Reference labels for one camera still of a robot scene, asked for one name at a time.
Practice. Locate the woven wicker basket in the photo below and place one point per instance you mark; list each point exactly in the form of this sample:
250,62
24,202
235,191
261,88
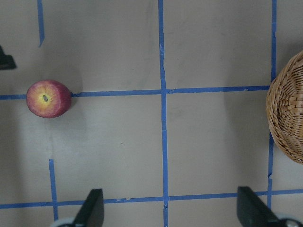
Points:
284,109

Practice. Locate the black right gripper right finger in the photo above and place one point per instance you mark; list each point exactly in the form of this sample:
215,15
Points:
252,211

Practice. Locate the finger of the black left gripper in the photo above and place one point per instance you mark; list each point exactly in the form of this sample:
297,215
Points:
6,61

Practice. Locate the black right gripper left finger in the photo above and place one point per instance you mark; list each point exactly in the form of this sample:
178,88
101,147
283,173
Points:
91,213

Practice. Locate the red yellow apple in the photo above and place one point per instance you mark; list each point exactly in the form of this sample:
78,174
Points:
48,98

